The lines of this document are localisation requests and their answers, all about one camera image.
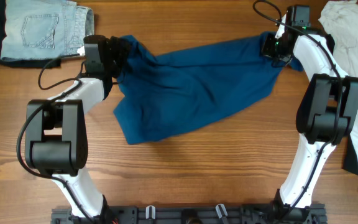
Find light blue denim shorts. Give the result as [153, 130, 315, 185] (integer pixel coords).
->
[1, 0, 94, 62]

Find dark blue polo shirt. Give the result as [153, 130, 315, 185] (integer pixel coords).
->
[112, 30, 304, 146]

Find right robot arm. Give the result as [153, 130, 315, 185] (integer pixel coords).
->
[261, 4, 358, 223]

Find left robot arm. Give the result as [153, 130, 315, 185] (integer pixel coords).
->
[16, 35, 132, 223]

